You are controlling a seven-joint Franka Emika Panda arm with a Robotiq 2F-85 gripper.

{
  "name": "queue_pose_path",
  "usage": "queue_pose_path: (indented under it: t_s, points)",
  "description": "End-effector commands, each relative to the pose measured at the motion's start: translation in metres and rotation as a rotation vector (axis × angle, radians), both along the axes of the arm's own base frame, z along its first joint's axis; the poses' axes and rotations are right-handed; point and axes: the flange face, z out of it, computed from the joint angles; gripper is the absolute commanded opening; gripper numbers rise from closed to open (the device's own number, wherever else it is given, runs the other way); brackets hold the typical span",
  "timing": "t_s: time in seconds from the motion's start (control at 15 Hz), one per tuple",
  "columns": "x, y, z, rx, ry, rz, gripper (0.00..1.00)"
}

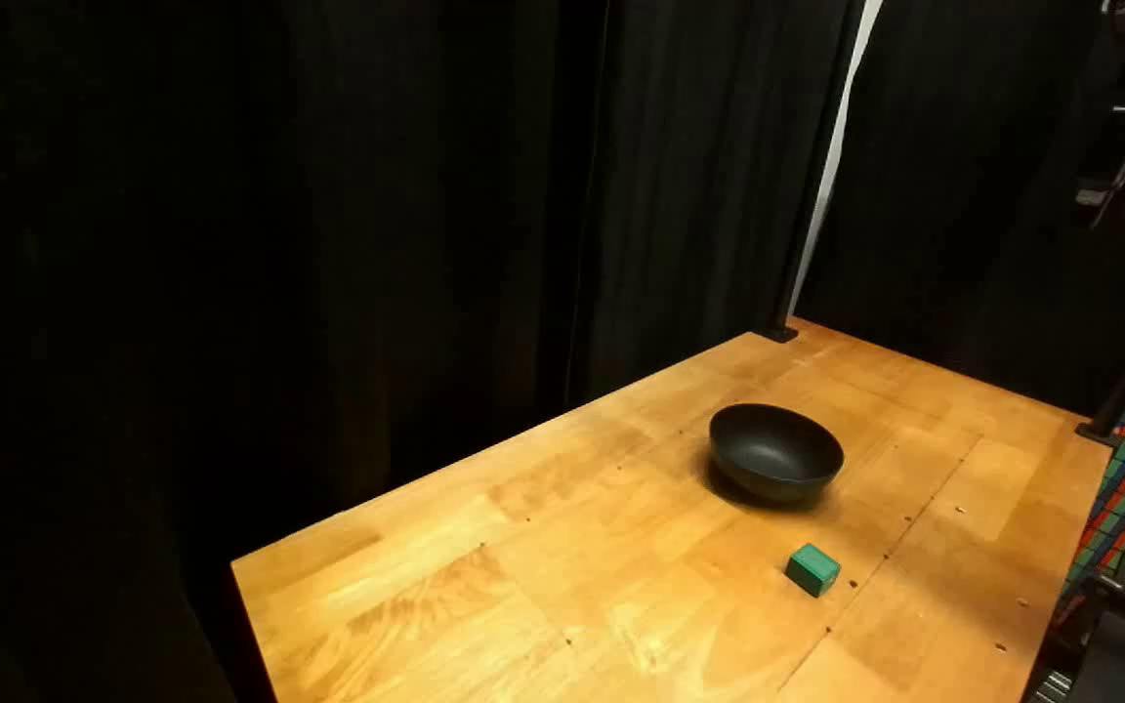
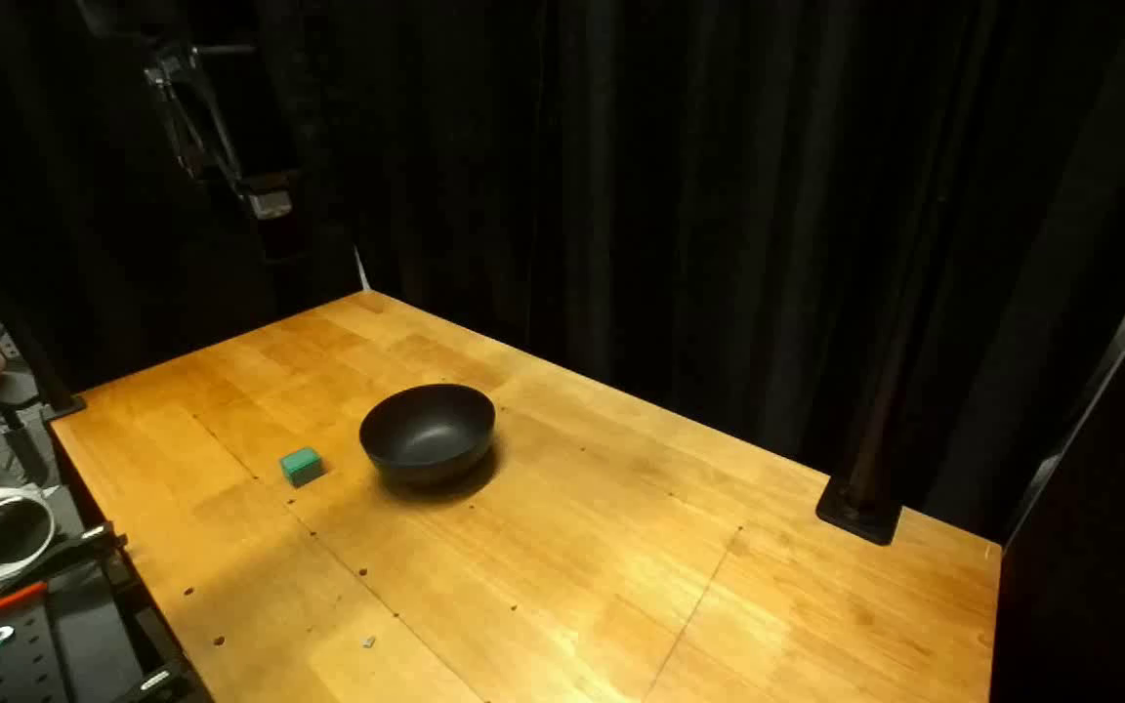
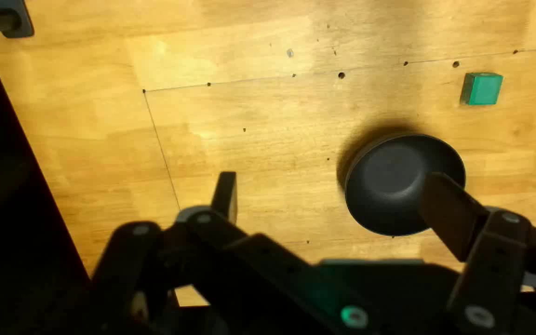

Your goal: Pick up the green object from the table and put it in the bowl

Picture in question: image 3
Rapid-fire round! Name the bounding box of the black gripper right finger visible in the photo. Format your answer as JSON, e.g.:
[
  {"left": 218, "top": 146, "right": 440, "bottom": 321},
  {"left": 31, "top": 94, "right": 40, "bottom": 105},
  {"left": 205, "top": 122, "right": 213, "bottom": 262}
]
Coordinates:
[{"left": 419, "top": 172, "right": 490, "bottom": 260}]

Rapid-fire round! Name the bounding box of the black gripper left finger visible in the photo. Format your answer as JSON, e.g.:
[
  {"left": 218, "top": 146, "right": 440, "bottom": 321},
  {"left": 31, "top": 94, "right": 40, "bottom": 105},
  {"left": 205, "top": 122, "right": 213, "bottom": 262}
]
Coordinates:
[{"left": 211, "top": 170, "right": 239, "bottom": 222}]

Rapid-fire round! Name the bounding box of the green cube block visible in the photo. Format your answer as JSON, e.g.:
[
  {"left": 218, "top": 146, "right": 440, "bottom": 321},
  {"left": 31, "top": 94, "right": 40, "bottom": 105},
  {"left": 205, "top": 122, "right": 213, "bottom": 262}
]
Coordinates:
[{"left": 462, "top": 72, "right": 503, "bottom": 105}]

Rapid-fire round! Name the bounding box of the dark grey bowl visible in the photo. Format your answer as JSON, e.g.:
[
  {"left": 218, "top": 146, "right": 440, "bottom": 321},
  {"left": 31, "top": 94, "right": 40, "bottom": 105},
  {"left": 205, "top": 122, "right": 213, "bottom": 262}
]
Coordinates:
[{"left": 341, "top": 133, "right": 466, "bottom": 235}]

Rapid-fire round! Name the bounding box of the black post base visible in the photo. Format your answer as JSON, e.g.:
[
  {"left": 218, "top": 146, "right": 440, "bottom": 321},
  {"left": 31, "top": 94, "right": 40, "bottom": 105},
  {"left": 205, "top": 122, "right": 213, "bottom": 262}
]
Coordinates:
[{"left": 0, "top": 0, "right": 36, "bottom": 38}]

